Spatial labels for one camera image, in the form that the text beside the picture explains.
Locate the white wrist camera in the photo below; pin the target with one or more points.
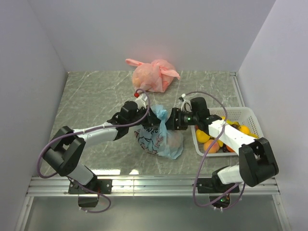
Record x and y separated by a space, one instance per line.
142 101
185 103

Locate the white plastic basket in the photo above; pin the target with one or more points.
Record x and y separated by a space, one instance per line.
243 115

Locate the blue plastic bag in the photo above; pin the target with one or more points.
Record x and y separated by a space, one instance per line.
158 140

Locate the yellow fake orange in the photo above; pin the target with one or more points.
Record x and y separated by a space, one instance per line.
201 136

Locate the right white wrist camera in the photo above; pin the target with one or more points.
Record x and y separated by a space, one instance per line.
185 103

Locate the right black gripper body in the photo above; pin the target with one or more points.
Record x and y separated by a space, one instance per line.
185 119

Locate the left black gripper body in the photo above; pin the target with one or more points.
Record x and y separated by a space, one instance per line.
147 121

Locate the fake peach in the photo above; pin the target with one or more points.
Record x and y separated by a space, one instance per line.
212 146

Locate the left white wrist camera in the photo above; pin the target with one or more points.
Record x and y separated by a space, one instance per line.
142 101

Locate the pink tied plastic bag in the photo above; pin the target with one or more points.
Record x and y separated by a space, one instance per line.
154 77

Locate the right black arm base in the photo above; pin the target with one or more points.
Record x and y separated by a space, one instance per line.
204 185

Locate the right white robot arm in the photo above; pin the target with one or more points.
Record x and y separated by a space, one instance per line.
257 162

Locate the small yellow fake fruit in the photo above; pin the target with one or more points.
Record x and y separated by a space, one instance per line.
246 130

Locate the aluminium rail frame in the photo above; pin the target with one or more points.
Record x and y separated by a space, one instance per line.
148 193

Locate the yellow fake banana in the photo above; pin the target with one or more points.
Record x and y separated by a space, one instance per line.
234 124

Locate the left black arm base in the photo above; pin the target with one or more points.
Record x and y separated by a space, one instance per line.
90 194

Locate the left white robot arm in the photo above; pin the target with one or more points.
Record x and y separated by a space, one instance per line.
65 150

